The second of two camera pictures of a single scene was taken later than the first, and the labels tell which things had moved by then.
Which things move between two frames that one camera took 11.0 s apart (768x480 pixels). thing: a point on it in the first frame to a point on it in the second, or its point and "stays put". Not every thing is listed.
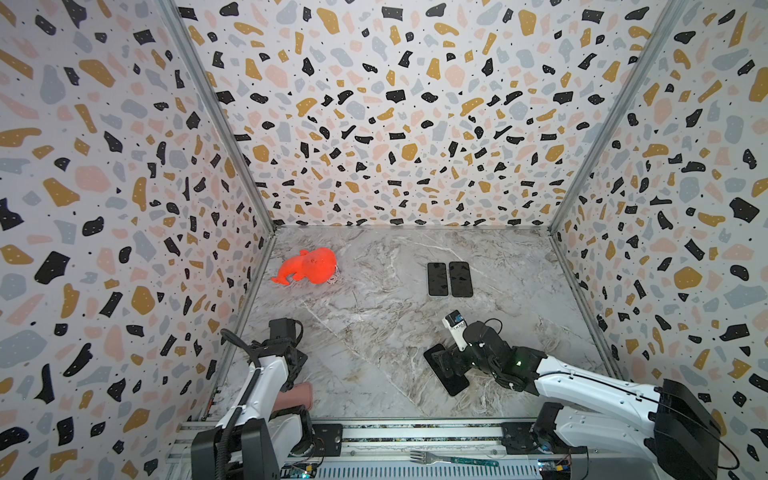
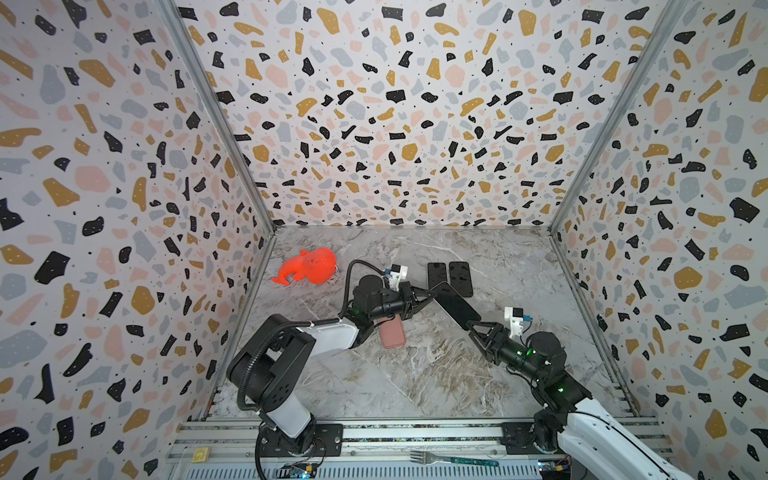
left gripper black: x=299 y=356 to x=407 y=305
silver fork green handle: x=423 y=457 stays put
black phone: x=453 y=385 to x=448 y=299
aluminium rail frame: x=385 y=451 stays put
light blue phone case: x=437 y=280 stays put
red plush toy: x=314 y=266 stays put
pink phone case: x=300 y=394 to x=392 y=331
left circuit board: x=298 y=470 stays put
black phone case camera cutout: x=461 y=283 stays put
